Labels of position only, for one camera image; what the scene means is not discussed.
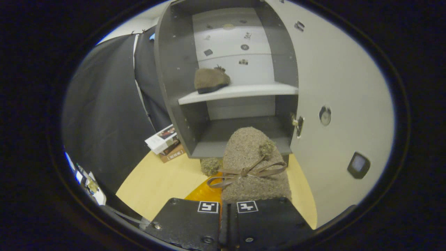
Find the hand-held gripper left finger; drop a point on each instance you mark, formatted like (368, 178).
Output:
(184, 223)

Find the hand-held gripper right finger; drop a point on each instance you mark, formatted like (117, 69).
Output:
(268, 223)

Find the brown fuzzy shoe with bow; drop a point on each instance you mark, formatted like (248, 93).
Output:
(247, 150)

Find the grey shoe cabinet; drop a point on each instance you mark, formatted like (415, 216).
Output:
(174, 69)

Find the beige shoe cabinet door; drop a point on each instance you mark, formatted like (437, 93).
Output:
(331, 69)

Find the brown book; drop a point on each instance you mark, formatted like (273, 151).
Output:
(172, 153)

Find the white and blue clutter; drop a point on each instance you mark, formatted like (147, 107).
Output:
(87, 181)

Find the black backdrop cloth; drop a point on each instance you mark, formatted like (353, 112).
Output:
(104, 104)

